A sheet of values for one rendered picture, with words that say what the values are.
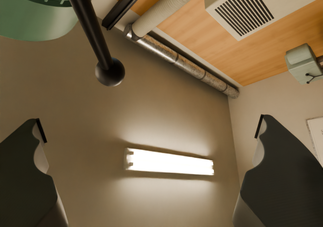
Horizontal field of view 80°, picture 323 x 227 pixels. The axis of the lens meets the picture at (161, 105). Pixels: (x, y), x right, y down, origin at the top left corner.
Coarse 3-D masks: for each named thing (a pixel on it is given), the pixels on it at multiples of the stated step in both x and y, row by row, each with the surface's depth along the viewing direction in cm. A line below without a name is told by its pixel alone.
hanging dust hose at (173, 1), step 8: (160, 0) 162; (168, 0) 157; (176, 0) 154; (184, 0) 153; (152, 8) 169; (160, 8) 163; (168, 8) 161; (176, 8) 161; (144, 16) 175; (152, 16) 171; (160, 16) 168; (168, 16) 172; (136, 24) 183; (144, 24) 178; (152, 24) 177; (136, 32) 187; (144, 32) 187
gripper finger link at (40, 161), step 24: (0, 144) 9; (24, 144) 9; (0, 168) 8; (24, 168) 8; (48, 168) 10; (0, 192) 7; (24, 192) 7; (48, 192) 7; (0, 216) 6; (24, 216) 6; (48, 216) 6
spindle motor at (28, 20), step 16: (0, 0) 20; (16, 0) 20; (32, 0) 20; (48, 0) 21; (64, 0) 22; (0, 16) 21; (16, 16) 22; (32, 16) 22; (48, 16) 23; (64, 16) 24; (0, 32) 24; (16, 32) 24; (32, 32) 25; (48, 32) 26; (64, 32) 29
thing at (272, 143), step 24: (264, 120) 11; (264, 144) 9; (288, 144) 9; (264, 168) 8; (288, 168) 8; (312, 168) 8; (240, 192) 7; (264, 192) 7; (288, 192) 7; (312, 192) 7; (240, 216) 7; (264, 216) 6; (288, 216) 6; (312, 216) 6
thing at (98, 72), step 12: (72, 0) 13; (84, 0) 13; (84, 12) 14; (84, 24) 15; (96, 24) 16; (96, 36) 17; (96, 48) 18; (108, 60) 20; (96, 72) 22; (108, 72) 22; (120, 72) 22; (108, 84) 22
